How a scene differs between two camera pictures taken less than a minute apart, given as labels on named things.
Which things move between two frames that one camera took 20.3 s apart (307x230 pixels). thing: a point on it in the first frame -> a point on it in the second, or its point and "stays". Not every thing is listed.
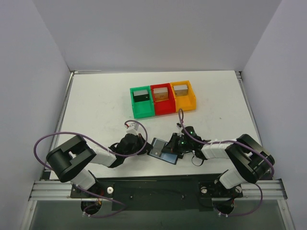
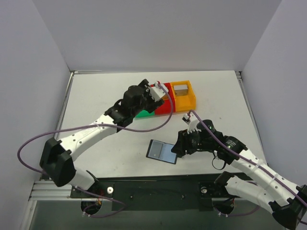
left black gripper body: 142,144 -> 150,99
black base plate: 184,193 stays
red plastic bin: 165,106 stays
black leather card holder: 158,144 stays
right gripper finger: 172,146 -> 182,143
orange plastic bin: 186,102 stays
